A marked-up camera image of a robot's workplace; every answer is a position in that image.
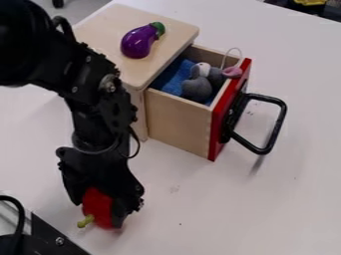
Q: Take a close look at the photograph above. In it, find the red toy pepper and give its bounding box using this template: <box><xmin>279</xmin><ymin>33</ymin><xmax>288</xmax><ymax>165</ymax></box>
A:
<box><xmin>76</xmin><ymin>186</ymin><xmax>121</xmax><ymax>231</ymax></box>

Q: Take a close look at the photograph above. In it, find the black cable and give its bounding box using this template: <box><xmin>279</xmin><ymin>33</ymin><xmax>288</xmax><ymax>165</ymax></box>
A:
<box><xmin>0</xmin><ymin>194</ymin><xmax>27</xmax><ymax>242</ymax></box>

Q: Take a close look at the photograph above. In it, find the wooden drawer with red front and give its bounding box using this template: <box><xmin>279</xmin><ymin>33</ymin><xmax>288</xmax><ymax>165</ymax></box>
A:
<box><xmin>142</xmin><ymin>44</ymin><xmax>289</xmax><ymax>163</ymax></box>

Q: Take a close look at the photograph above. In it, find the grey plush animal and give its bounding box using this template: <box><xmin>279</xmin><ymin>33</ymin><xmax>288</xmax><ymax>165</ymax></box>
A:
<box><xmin>179</xmin><ymin>47</ymin><xmax>245</xmax><ymax>105</ymax></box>

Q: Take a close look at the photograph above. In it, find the blue cloth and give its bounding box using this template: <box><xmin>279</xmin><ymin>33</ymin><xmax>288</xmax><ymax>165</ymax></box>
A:
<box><xmin>160</xmin><ymin>58</ymin><xmax>216</xmax><ymax>108</ymax></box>

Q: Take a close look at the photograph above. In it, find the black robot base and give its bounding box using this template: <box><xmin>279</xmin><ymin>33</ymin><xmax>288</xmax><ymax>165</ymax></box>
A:
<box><xmin>0</xmin><ymin>212</ymin><xmax>93</xmax><ymax>255</ymax></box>

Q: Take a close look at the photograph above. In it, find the wooden cabinet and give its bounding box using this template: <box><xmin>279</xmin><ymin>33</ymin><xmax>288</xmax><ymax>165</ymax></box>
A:
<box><xmin>72</xmin><ymin>2</ymin><xmax>201</xmax><ymax>142</ymax></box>

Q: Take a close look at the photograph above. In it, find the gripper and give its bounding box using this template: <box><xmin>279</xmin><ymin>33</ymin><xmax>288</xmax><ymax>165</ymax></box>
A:
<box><xmin>54</xmin><ymin>145</ymin><xmax>147</xmax><ymax>229</ymax></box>

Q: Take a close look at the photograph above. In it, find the purple toy eggplant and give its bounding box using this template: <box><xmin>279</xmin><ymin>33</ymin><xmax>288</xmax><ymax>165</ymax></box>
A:
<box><xmin>120</xmin><ymin>21</ymin><xmax>167</xmax><ymax>60</ymax></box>

